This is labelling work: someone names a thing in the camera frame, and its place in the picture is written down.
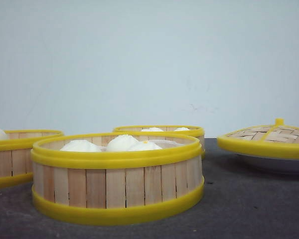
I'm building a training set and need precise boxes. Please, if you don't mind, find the bamboo steamer basket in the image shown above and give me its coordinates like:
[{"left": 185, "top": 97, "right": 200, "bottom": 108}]
[
  {"left": 31, "top": 132, "right": 205, "bottom": 226},
  {"left": 0, "top": 129, "right": 63, "bottom": 189},
  {"left": 113, "top": 125, "right": 205, "bottom": 159}
]

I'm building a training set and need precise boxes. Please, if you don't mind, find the woven bamboo steamer lid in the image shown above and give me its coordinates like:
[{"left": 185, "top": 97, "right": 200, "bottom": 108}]
[{"left": 217, "top": 118, "right": 299, "bottom": 160}]

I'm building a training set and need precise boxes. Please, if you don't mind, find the white bun back left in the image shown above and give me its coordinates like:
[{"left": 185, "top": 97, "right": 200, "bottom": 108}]
[{"left": 141, "top": 127, "right": 163, "bottom": 132}]

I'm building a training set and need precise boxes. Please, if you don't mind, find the white bun yellow dot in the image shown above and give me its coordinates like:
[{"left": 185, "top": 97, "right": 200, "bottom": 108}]
[{"left": 127, "top": 140, "right": 162, "bottom": 151}]

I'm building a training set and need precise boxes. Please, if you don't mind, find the white bun back right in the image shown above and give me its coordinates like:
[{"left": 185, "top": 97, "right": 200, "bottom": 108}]
[{"left": 174, "top": 127, "right": 190, "bottom": 131}]

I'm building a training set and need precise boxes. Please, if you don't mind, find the white bun front middle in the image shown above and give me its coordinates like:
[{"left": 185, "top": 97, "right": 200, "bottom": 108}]
[{"left": 106, "top": 134, "right": 139, "bottom": 152}]

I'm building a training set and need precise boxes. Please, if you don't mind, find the white bun front left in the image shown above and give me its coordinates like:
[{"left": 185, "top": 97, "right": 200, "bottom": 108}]
[{"left": 60, "top": 139, "right": 102, "bottom": 152}]

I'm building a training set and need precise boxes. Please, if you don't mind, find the white plate under lid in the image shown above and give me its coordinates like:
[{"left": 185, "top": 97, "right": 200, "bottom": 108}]
[{"left": 238, "top": 154, "right": 299, "bottom": 175}]

